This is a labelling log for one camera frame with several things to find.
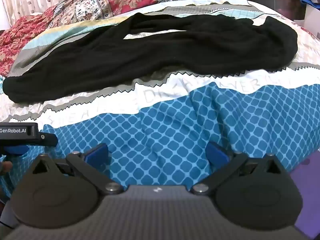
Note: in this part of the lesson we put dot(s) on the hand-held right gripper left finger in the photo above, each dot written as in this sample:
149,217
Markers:
97,155

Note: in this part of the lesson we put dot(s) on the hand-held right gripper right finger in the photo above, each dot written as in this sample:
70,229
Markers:
217,154

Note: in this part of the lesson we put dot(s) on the black pants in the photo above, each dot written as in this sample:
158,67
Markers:
150,60

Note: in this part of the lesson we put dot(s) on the white box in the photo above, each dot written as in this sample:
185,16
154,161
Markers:
312,17

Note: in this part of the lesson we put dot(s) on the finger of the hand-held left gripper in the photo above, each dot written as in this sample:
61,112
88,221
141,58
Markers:
16,150
48,139

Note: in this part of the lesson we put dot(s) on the purple mat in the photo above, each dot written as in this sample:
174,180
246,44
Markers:
306,192

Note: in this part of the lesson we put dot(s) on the patterned striped bedsheet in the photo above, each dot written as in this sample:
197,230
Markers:
162,130

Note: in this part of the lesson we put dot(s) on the person's left hand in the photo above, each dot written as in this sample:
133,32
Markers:
5,168

